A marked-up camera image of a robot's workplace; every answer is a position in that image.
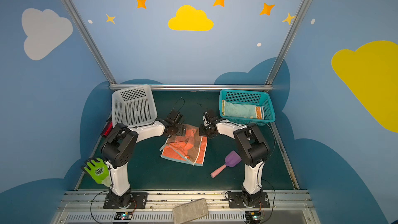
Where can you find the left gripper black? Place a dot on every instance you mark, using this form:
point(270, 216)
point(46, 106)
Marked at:
point(177, 130)

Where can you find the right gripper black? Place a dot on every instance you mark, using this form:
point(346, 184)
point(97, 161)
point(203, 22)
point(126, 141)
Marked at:
point(207, 130)

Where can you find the pink red towel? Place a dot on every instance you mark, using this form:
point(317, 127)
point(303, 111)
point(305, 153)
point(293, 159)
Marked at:
point(189, 149)

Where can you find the yellow teal towel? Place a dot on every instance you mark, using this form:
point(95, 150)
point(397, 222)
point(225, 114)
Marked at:
point(238, 110)

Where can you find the white plastic basket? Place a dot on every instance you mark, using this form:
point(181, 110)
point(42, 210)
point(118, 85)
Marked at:
point(133, 106)

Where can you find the orange bunny pattern towel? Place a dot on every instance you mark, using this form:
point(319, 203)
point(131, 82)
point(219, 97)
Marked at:
point(260, 112)

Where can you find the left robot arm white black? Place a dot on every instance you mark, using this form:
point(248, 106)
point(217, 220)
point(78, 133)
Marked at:
point(120, 144)

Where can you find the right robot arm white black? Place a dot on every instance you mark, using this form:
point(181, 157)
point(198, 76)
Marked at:
point(252, 147)

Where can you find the purple pink toy scoop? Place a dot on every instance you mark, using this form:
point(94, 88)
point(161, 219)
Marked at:
point(231, 160)

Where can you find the teal plastic basket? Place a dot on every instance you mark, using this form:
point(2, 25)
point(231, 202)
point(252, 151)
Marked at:
point(248, 97)

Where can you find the grey sponge block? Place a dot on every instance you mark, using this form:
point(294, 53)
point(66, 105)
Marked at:
point(190, 211)

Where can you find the green work glove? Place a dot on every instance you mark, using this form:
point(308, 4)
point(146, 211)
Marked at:
point(98, 171)

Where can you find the right green circuit board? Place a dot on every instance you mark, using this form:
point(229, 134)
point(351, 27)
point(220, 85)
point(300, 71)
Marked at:
point(253, 217)

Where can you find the green circuit board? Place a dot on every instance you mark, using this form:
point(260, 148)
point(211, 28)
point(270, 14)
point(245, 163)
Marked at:
point(253, 217)
point(123, 216)

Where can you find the left green circuit board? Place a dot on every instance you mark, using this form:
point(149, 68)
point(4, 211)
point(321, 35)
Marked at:
point(123, 216)

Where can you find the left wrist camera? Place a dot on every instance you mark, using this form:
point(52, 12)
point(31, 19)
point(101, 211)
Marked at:
point(174, 118)

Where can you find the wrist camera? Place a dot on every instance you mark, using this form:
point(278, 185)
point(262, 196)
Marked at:
point(210, 116)
point(174, 118)

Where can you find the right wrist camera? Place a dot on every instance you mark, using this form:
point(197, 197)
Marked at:
point(210, 116)

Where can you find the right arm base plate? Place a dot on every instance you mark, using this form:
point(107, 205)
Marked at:
point(237, 200)

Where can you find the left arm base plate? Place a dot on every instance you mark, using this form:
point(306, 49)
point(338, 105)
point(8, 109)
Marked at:
point(129, 200)

